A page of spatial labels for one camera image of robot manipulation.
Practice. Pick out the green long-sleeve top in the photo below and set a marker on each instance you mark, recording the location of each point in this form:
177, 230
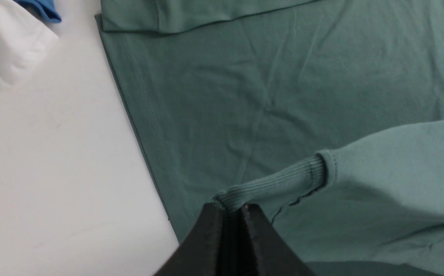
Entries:
328, 114

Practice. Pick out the blue crumpled garment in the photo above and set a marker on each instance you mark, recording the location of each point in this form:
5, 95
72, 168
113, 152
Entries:
44, 8

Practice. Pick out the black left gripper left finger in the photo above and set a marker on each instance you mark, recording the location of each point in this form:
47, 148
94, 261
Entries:
199, 253

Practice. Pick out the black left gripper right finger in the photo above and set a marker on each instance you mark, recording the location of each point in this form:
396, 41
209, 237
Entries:
262, 252

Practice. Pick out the white crumpled garment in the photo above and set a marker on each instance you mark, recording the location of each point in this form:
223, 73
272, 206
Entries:
25, 42

